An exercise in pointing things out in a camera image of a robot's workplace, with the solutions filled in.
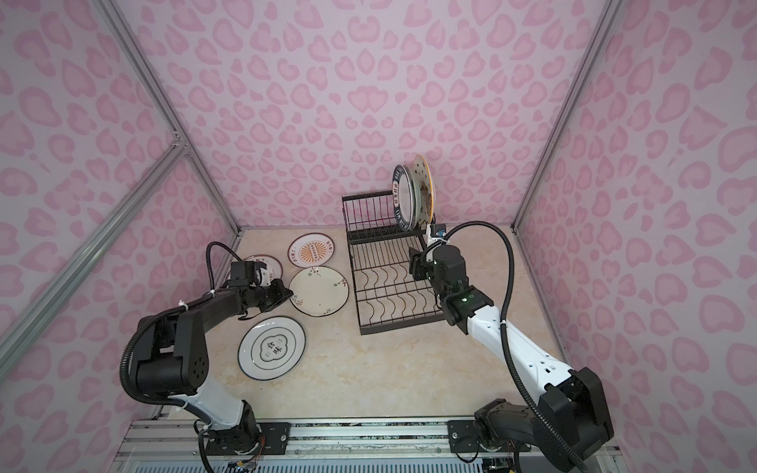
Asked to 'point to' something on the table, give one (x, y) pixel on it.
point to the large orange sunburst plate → (272, 264)
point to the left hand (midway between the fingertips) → (293, 287)
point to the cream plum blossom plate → (318, 291)
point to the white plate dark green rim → (404, 198)
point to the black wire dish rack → (388, 296)
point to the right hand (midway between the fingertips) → (421, 245)
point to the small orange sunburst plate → (310, 250)
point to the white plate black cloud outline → (271, 348)
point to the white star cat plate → (427, 191)
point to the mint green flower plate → (419, 200)
